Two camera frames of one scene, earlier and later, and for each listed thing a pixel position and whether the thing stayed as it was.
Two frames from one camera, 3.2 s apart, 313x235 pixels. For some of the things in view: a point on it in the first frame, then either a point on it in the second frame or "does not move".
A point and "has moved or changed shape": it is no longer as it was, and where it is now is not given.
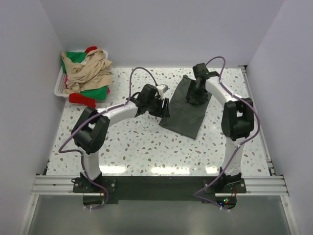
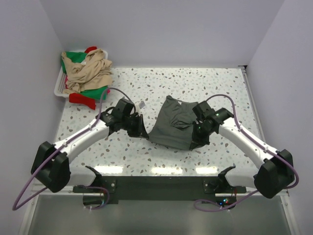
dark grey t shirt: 185,118 has moved or changed shape
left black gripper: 163,112 → 140,130
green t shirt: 100,93 does not move
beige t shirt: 93,73 does not move
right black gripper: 201,99 → 196,141
